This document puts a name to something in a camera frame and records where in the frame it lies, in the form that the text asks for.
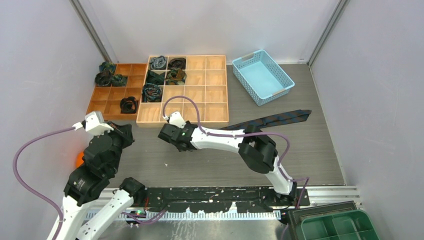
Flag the navy brown striped tie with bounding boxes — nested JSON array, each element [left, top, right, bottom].
[[220, 109, 312, 131]]

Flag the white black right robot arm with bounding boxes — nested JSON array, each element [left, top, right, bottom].
[[158, 121, 298, 206]]

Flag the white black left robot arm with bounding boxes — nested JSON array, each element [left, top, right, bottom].
[[47, 121, 147, 240]]

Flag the light wooden compartment tray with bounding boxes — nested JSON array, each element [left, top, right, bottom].
[[136, 55, 229, 128]]

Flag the blue paisley rolled tie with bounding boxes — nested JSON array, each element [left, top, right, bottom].
[[142, 83, 163, 103]]

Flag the green patterned rolled tie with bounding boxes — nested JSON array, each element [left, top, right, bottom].
[[165, 68, 187, 85]]

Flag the black rolled tie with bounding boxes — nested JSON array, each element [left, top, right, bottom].
[[119, 96, 139, 114]]

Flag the dark green rolled tie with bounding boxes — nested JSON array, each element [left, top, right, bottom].
[[145, 70, 166, 86]]

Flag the dark brown rolled tie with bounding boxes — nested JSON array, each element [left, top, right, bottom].
[[168, 57, 187, 70]]

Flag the grey blue rolled tie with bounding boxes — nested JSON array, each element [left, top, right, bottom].
[[149, 55, 168, 70]]

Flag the dark orange wooden compartment tray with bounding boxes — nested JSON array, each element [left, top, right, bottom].
[[87, 63, 147, 121]]

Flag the green dotted rolled tie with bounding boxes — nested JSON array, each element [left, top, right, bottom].
[[110, 74, 128, 87]]

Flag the dark striped rolled tie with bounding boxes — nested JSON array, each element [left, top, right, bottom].
[[94, 70, 113, 87]]

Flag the light blue plastic basket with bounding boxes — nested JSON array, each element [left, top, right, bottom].
[[232, 49, 295, 106]]

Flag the teal patterned rolled tie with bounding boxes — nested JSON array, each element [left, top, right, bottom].
[[98, 61, 117, 75]]

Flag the orange cloth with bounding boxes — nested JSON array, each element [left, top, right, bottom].
[[75, 151, 84, 168]]

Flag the green plastic bin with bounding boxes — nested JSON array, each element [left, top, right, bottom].
[[296, 209, 380, 240]]

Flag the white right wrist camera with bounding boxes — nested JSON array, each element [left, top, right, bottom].
[[163, 111, 186, 128]]

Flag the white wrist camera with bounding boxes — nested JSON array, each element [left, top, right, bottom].
[[163, 111, 186, 128], [72, 111, 114, 136]]

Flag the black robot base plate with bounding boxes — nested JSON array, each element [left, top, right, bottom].
[[132, 186, 310, 214]]

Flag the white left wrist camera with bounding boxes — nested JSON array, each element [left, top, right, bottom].
[[72, 111, 114, 136]]

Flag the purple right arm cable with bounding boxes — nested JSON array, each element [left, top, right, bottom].
[[162, 95, 311, 210]]

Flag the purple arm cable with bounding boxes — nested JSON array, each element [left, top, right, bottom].
[[162, 95, 311, 210], [12, 127, 76, 240]]

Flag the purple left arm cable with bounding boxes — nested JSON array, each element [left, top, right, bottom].
[[12, 127, 76, 240]]

